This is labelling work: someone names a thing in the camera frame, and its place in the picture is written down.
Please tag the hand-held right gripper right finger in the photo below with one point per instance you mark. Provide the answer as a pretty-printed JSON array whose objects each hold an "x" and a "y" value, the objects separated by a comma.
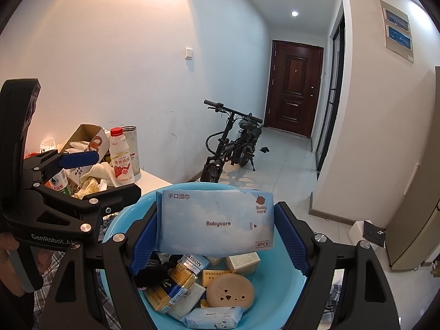
[{"x": 292, "y": 240}]

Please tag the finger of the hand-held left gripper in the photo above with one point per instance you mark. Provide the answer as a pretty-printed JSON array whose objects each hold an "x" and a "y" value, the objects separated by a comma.
[
  {"x": 79, "y": 158},
  {"x": 120, "y": 194}
]

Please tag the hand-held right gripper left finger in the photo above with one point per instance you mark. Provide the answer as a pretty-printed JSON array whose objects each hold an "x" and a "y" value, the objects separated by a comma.
[{"x": 142, "y": 247}]

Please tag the blue plastic basin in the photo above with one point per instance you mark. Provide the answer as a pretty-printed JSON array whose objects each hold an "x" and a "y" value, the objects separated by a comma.
[{"x": 275, "y": 302}]

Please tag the large wet wipes packet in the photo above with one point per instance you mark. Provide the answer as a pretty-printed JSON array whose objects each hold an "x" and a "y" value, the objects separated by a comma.
[{"x": 215, "y": 223}]

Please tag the person's left hand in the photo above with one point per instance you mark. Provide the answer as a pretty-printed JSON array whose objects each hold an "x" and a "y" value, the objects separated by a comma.
[{"x": 44, "y": 261}]

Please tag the crumpled white tissue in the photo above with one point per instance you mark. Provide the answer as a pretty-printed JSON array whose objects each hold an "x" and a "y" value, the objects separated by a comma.
[{"x": 101, "y": 172}]

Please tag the open cardboard box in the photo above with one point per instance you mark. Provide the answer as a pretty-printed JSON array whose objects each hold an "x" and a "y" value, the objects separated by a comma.
[{"x": 86, "y": 132}]

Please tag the black plush item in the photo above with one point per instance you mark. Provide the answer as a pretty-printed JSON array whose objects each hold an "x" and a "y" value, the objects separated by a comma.
[{"x": 154, "y": 273}]

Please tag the green label bottle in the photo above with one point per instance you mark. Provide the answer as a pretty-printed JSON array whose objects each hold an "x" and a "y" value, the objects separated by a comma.
[{"x": 60, "y": 180}]

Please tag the red capped milk bottle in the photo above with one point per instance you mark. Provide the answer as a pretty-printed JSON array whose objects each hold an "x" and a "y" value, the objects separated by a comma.
[{"x": 122, "y": 165}]

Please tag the crumpled yellow wrapper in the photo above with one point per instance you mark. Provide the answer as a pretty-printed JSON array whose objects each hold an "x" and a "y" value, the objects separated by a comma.
[{"x": 91, "y": 187}]

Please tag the white plastic bag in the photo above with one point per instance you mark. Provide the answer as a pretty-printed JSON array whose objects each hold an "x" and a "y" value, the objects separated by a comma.
[{"x": 48, "y": 144}]

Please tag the blue and yellow cigarette pack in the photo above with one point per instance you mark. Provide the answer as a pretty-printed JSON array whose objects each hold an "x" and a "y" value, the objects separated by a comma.
[{"x": 180, "y": 278}]

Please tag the orange yellow box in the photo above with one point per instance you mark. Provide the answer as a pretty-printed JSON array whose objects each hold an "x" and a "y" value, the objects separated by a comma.
[{"x": 158, "y": 297}]

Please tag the small white carton box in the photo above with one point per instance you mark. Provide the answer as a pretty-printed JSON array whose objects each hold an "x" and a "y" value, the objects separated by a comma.
[{"x": 242, "y": 263}]

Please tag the metal tin can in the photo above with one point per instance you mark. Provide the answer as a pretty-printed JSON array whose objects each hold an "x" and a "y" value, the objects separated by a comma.
[{"x": 132, "y": 141}]

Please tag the light blue flat box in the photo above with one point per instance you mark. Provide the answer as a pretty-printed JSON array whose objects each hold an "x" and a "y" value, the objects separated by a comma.
[{"x": 197, "y": 263}]

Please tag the white tissue packet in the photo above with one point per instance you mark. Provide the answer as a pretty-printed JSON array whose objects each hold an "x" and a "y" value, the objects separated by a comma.
[{"x": 187, "y": 302}]

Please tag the small yellow box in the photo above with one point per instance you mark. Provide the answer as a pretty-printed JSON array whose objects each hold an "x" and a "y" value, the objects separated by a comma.
[{"x": 213, "y": 276}]

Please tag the round tan compact case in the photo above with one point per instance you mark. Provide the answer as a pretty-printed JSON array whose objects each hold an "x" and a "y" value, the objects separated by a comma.
[{"x": 230, "y": 292}]

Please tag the black cloth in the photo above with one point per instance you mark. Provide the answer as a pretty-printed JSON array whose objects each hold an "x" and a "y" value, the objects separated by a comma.
[{"x": 374, "y": 233}]

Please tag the small yellow sachet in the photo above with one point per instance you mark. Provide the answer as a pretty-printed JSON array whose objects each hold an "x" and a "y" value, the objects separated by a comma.
[{"x": 204, "y": 303}]

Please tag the small wet wipes packet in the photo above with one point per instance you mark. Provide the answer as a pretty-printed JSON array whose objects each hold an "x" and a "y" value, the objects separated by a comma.
[{"x": 213, "y": 318}]

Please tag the black electric bicycle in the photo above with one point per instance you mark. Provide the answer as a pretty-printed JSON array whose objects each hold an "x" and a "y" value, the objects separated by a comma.
[{"x": 237, "y": 144}]

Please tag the blue plaid cloth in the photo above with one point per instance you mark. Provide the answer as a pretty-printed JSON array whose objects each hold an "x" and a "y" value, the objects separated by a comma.
[{"x": 43, "y": 302}]

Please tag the black framed glass door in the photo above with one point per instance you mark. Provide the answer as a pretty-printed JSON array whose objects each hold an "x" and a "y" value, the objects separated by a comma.
[{"x": 330, "y": 110}]

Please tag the beige refrigerator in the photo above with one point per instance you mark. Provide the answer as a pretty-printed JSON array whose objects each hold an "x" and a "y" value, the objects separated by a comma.
[{"x": 419, "y": 178}]

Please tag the brown entrance door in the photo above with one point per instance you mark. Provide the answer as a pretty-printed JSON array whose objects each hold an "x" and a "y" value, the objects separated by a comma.
[{"x": 292, "y": 86}]

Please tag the white light switch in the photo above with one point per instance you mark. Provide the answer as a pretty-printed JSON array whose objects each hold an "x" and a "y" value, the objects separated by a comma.
[{"x": 189, "y": 53}]

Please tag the grey framed wall pictures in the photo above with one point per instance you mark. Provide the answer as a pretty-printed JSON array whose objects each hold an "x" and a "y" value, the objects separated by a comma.
[{"x": 398, "y": 37}]

